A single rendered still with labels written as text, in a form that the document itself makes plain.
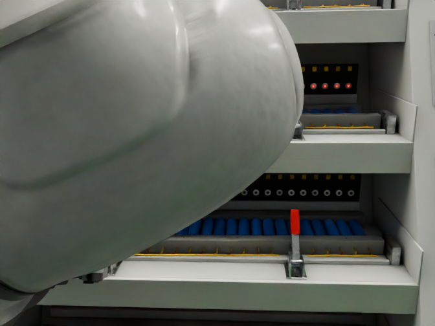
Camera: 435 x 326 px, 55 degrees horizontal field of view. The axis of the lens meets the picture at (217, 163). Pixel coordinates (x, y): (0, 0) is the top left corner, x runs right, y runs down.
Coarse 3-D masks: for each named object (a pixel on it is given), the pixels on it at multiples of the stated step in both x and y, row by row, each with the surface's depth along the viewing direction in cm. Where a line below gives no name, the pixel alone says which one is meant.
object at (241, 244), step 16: (176, 240) 64; (192, 240) 64; (208, 240) 64; (224, 240) 64; (240, 240) 64; (256, 240) 64; (272, 240) 63; (288, 240) 63; (304, 240) 63; (320, 240) 63; (336, 240) 63; (352, 240) 63; (368, 240) 63; (320, 256) 62; (352, 256) 62
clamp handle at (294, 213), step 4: (292, 212) 60; (296, 212) 60; (292, 216) 60; (296, 216) 60; (292, 220) 59; (296, 220) 59; (292, 224) 59; (296, 224) 59; (292, 228) 59; (296, 228) 59; (292, 232) 59; (296, 232) 59; (292, 236) 59; (296, 236) 59; (292, 240) 59; (296, 240) 59; (292, 244) 59; (296, 244) 59; (292, 248) 59; (296, 248) 59; (292, 252) 59; (296, 252) 59; (292, 256) 59; (296, 256) 58; (296, 260) 58
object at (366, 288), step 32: (384, 224) 69; (224, 256) 64; (256, 256) 64; (384, 256) 63; (416, 256) 56; (64, 288) 59; (96, 288) 59; (128, 288) 59; (160, 288) 58; (192, 288) 58; (224, 288) 58; (256, 288) 57; (288, 288) 57; (320, 288) 57; (352, 288) 56; (384, 288) 56; (416, 288) 56
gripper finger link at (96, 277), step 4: (104, 268) 45; (104, 272) 45; (88, 276) 39; (92, 276) 39; (96, 276) 39; (100, 276) 39; (104, 276) 45; (92, 280) 38; (96, 280) 38; (100, 280) 39
